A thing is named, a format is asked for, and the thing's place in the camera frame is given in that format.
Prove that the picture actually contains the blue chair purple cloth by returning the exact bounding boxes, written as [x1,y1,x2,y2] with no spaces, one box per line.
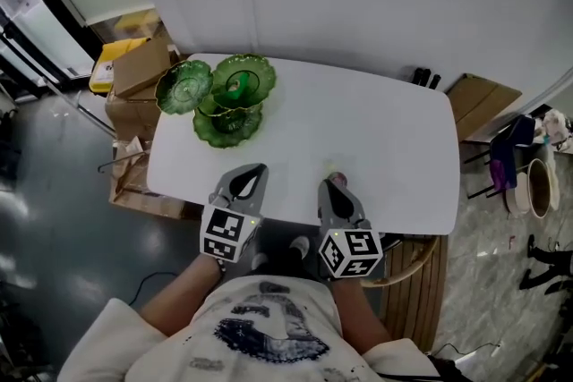
[460,115,538,199]

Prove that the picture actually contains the person's right forearm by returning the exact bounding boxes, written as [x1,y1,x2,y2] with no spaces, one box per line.
[330,276,393,348]

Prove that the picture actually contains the round glass-top table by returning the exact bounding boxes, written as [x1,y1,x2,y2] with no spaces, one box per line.
[526,158,554,219]

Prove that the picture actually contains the small open cardboard box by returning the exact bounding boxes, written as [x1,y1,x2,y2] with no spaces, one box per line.
[112,35,174,99]

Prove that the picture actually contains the person's left forearm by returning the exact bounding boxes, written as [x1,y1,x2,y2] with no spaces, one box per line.
[138,257,225,336]

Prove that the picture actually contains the wooden step platform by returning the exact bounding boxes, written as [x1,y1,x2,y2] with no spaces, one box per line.
[380,236,449,350]

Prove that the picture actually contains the white round tub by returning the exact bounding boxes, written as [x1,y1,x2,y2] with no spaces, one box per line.
[505,172,534,216]

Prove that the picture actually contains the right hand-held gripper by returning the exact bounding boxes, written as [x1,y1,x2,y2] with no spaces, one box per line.
[315,179,386,282]

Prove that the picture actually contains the white cable conduit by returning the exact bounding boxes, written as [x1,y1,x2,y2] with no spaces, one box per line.
[243,0,264,55]

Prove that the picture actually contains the pale fabric bundle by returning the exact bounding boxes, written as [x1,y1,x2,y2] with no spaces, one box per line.
[541,109,573,153]

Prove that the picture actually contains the wooden chair dark seat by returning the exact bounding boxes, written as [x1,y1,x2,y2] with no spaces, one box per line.
[362,232,442,287]

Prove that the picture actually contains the person's dark trousers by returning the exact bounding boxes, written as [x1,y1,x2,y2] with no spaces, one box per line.
[257,248,323,283]

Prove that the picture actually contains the small green bottle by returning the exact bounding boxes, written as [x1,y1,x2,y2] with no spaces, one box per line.
[226,73,250,99]

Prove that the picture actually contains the green tiered glass dish stand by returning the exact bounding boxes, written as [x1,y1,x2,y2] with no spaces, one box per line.
[154,53,278,149]

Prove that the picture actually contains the black floor cable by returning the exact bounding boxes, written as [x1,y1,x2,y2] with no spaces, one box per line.
[129,271,180,305]

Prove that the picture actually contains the person's white printed shirt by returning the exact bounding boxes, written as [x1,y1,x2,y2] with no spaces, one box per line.
[57,275,440,382]

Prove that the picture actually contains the person's right shoe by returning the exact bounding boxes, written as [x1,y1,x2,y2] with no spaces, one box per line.
[289,235,311,260]

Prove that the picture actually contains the large cardboard box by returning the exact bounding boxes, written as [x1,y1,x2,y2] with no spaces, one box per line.
[105,48,189,220]

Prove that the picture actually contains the black framed glass door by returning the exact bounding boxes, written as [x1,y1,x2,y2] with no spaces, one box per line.
[0,0,95,104]

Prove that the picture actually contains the yellow lidded bin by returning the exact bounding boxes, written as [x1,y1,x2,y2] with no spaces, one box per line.
[88,38,151,95]

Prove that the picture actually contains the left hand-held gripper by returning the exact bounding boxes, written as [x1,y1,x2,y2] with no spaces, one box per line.
[199,163,269,264]

